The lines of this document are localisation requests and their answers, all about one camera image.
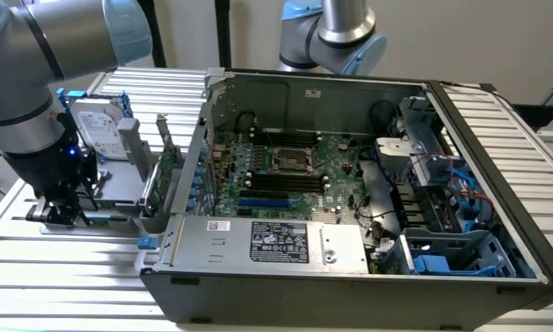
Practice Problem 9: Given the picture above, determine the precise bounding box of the red wire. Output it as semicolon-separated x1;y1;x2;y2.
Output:
447;169;499;225

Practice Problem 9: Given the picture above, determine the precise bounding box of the blue disk caddy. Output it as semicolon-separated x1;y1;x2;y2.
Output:
56;88;134;165

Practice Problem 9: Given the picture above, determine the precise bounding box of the metal drive cage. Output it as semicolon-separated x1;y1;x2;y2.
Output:
374;95;467;187

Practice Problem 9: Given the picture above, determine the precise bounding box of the black stand post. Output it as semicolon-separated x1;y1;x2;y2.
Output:
211;0;234;69

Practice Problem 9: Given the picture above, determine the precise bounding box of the blue expansion slot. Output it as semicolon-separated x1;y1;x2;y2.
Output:
238;197;291;211

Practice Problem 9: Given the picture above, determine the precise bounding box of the blue data wire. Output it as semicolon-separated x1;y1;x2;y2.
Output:
444;165;490;232

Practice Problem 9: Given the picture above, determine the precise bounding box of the black fan shroud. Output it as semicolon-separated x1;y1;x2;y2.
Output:
390;182;448;233

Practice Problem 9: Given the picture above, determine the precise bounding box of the silver power supply unit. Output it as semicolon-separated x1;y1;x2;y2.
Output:
155;213;371;275

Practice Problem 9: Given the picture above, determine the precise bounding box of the silver chipset heat sink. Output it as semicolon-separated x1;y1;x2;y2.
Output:
310;210;344;224

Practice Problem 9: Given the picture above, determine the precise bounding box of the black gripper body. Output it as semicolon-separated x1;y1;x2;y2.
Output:
4;138;88;228

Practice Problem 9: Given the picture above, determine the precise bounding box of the CPU socket with metal frame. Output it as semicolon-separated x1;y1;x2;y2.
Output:
262;146;318;173

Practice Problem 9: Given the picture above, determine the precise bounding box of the black open PC case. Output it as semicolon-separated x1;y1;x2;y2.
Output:
139;67;553;325

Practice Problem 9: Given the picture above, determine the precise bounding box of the green graphics card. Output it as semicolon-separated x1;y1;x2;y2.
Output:
139;117;183;216

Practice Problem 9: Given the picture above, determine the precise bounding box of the silver hard disk drive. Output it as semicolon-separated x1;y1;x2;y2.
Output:
70;99;127;160

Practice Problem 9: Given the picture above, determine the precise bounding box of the grey and blue disk bay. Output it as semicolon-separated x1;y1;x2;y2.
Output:
388;227;519;278

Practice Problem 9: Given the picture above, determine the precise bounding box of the black RAM slot bank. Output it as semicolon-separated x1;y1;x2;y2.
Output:
248;170;328;194
251;129;322;147

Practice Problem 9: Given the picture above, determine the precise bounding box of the green motherboard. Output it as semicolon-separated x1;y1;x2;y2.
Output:
202;128;388;239

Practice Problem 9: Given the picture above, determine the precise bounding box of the grey parts rack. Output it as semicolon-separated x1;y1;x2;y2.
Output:
39;117;186;239

